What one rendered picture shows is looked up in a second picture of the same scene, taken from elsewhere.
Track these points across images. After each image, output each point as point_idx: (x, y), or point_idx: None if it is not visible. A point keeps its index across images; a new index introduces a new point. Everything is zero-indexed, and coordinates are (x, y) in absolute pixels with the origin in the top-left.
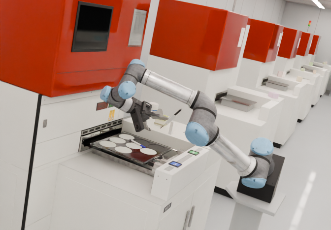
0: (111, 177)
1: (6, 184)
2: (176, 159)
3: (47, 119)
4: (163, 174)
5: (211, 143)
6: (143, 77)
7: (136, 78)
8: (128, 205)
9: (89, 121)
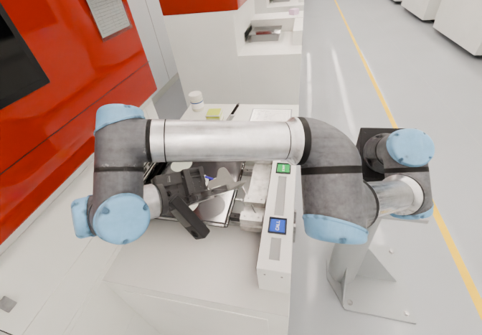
0: (187, 270)
1: None
2: (270, 205)
3: (4, 298)
4: (274, 272)
5: (367, 227)
6: (150, 153)
7: (133, 168)
8: (233, 313)
9: None
